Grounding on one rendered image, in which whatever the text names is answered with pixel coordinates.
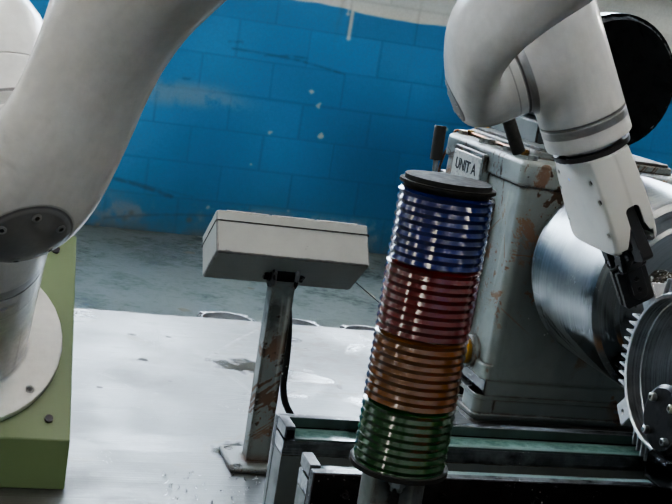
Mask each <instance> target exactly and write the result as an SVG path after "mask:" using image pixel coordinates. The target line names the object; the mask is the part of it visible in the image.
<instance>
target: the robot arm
mask: <svg viewBox="0 0 672 504"><path fill-rule="evenodd" d="M225 1H226V0H50V2H49V4H48V7H47V10H46V13H45V16H44V19H42V18H41V16H40V14H39V13H38V11H37V10H36V8H35V7H34V6H33V5H32V3H31V2H30V1H29V0H0V421H3V420H5V419H7V418H9V417H12V416H14V415H16V414H18V413H19V412H21V411H22V410H24V409H25V408H27V407H28V406H30V405H31V404H32V403H33V402H34V401H35V400H36V399H37V398H38V397H40V396H41V395H42V393H43V392H44V391H45V389H46V388H47V387H48V385H49V384H50V382H51V381H52V378H53V376H54V374H55V372H56V370H57V367H58V364H59V360H60V356H61V352H62V331H61V324H60V320H59V318H58V315H57V312H56V309H55V307H54V306H53V304H52V302H51V301H50V299H49V297H48V296H47V295H46V293H45V292H44V291H43V290H42V289H41V288H40V285H41V281H42V277H43V272H44V268H45V264H46V259H47V255H48V253H49V252H51V251H52V250H54V249H56V248H57V247H59V246H61V245H62V244H64V243H66V242H67V241H68V240H69V239H70V238H71V237H72V236H73V235H75V234H76V233H77V232H78V231H79V230H80V229H81V227H82V226H83V225H84V224H85V223H86V222H87V220H88V219H89V217H90V216H91V215H92V213H93V212H94V210H95V209H96V207H97V206H98V204H99V202H100V201H101V199H102V197H103V195H104V193H105V192H106V190H107V188H108V186H109V184H110V182H111V180H112V178H113V176H114V174H115V172H116V170H117V168H118V165H119V163H120V161H121V159H122V157H123V155H124V153H125V150H126V148H127V146H128V144H129V141H130V139H131V137H132V135H133V132H134V130H135V128H136V125H137V123H138V121H139V118H140V116H141V114H142V111H143V109H144V107H145V105H146V103H147V100H148V98H149V96H150V94H151V92H152V90H153V88H154V86H155V85H156V83H157V81H158V79H159V77H160V75H161V74H162V72H163V71H164V69H165V67H166V66H167V65H168V63H169V62H170V60H171V59H172V57H173V56H174V54H175V53H176V52H177V50H178V49H179V48H180V46H181V45H182V44H183V43H184V41H185V40H186V39H187V38H188V37H189V36H190V35H191V34H192V33H193V31H194V30H195V29H196V28H197V27H199V26H200V25H201V24H202V23H203V22H204V21H205V20H206V19H207V18H208V17H209V16H210V15H211V14H212V13H213V12H215V11H216V10H217V9H218V8H219V7H220V6H221V5H222V4H223V3H224V2H225ZM444 70H445V85H446V87H447V94H448V97H449V99H450V102H451V104H452V107H453V110H454V112H455V113H456V114H457V116H458V117H459V118H460V119H461V120H462V121H463V122H464V123H465V124H467V125H469V126H472V127H475V128H485V127H490V126H494V125H498V124H501V123H504V122H507V121H509V120H512V119H514V118H517V117H520V116H522V115H525V114H528V113H531V112H534V114H535V116H536V120H537V123H538V126H539V129H540V132H541V136H542V139H543V142H544V145H545V149H546V151H547V152H548V153H549V154H551V155H553V158H554V161H555V162H556V169H557V175H558V180H559V184H560V189H561V193H562V197H563V201H564V205H565V208H566V212H567V216H568V220H569V223H570V227H571V230H572V233H573V234H574V236H575V237H576V238H577V239H579V240H580V241H582V242H584V243H586V244H588V245H590V246H592V247H594V248H596V249H599V250H601V252H602V255H603V258H604V261H605V263H606V265H607V267H608V268H609V269H612V268H614V269H613V270H611V271H610V274H611V278H612V281H613V284H614V288H615V291H616V294H617V298H618V301H619V304H621V305H623V306H625V307H626V308H628V309H630V308H633V307H635V306H637V305H639V304H641V303H643V302H645V301H647V300H649V299H651V298H653V296H654V293H653V289H652V286H651V282H650V279H649V275H648V272H647V269H646V265H645V264H646V260H649V259H651V258H653V252H652V250H651V247H650V245H649V243H648V240H653V239H654V238H655V237H656V233H657V231H656V225H655V220H654V216H653V212H652V209H651V206H650V202H649V199H648V196H647V193H646V190H645V187H644V184H643V182H642V179H641V176H640V173H639V171H638V168H637V166H636V163H635V161H634V158H633V156H632V153H631V151H630V149H629V146H628V145H627V143H628V142H629V140H630V134H629V131H630V129H631V127H632V123H631V120H630V116H629V113H628V109H627V106H626V102H625V99H624V95H623V92H622V88H621V85H620V81H619V78H618V74H617V71H616V67H615V64H614V60H613V57H612V53H611V50H610V46H609V42H608V39H607V35H606V32H605V28H604V25H603V21H602V18H601V14H600V11H599V7H598V4H597V0H458V1H457V2H456V4H455V6H454V8H453V10H452V12H451V15H450V17H449V20H448V23H447V27H446V32H445V39H444Z"/></svg>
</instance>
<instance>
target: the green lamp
mask: <svg viewBox="0 0 672 504"><path fill-rule="evenodd" d="M363 397H364V398H363V399H362V406H361V408H360V411H361V414H360V415H359V420H360V421H359V423H358V430H357V432H356V434H357V437H356V439H355V443H356V444H355V446H354V457H355V459H356V460H357V461H358V462H359V463H360V464H362V465H363V466H365V467H367V468H368V469H371V470H373V471H375V472H378V473H381V474H384V475H388V476H392V477H396V478H403V479H413V480H422V479H431V478H435V477H438V476H440V475H441V474H442V473H443V471H444V468H445V466H446V459H447V452H448V451H449V446H448V445H449V444H450V437H451V435H452V431H451V429H452V428H453V421H454V419H455V417H454V414H455V412H456V409H455V410H453V411H451V412H448V413H445V414H440V415H420V414H412V413H406V412H402V411H398V410H394V409H391V408H388V407H385V406H383V405H380V404H378V403H376V402H375V401H373V400H372V399H370V398H369V397H368V396H367V395H366V394H365V392H363Z"/></svg>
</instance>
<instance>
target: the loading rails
mask: <svg viewBox="0 0 672 504"><path fill-rule="evenodd" d="M359 421H360V420H359V417H342V416H324V415H307V414H289V413H276V414H275V421H274V427H273V434H272V440H271V447H270V454H269V460H268V467H267V473H266V480H265V486H264V492H263V499H262V504H357V499H358V494H359V488H360V482H361V476H362V472H361V471H359V470H358V469H356V468H355V467H354V466H353V465H352V464H351V462H350V460H349V454H350V450H351V449H352V448H353V447H354V446H355V444H356V443H355V439H356V437H357V434H356V432H357V430H358V423H359ZM451 431H452V435H451V437H450V444H449V445H448V446H449V451H448V452H447V459H446V465H447V468H448V474H447V477H446V479H445V480H444V481H442V482H440V483H437V484H434V485H427V486H425V488H424V493H423V499H422V504H648V502H649V498H650V493H651V489H652V484H653V483H652V482H650V481H649V480H648V479H647V478H645V476H644V475H643V474H644V470H645V465H646V461H644V460H643V459H644V457H643V456H639V453H640V451H636V450H635V448H636V445H633V444H632V438H633V433H627V432H609V431H591V430H573V429H556V428H538V427H520V426H502V425H484V424H467V423H453V428H452V429H451Z"/></svg>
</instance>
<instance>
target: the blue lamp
mask: <svg viewBox="0 0 672 504"><path fill-rule="evenodd" d="M403 184H404V183H402V184H400V185H398V187H399V192H398V193H397V197H398V199H397V201H396V202H395V203H396V208H395V210H394V213H395V216H394V218H393V223H394V224H393V225H392V227H391V229H392V233H391V234H390V239H391V240H390V242H389V243H388V245H389V250H388V251H387V254H388V255H389V256H390V257H391V258H393V259H394V260H396V261H398V262H401V263H403V264H406V265H409V266H413V267H417V268H421V269H425V270H430V271H436V272H443V273H452V274H473V273H477V272H479V271H481V270H482V265H481V264H482V263H483V262H484V258H483V255H484V254H485V247H486V245H487V242H486V239H487V238H488V236H489V235H488V230H489V229H490V225H489V222H490V221H491V219H492V218H491V213H492V212H493V208H492V206H493V204H494V203H495V202H494V200H493V199H492V198H490V200H488V201H471V200H461V199H454V198H447V197H442V196H437V195H432V194H427V193H423V192H420V191H416V190H413V189H410V188H408V187H406V186H404V185H403Z"/></svg>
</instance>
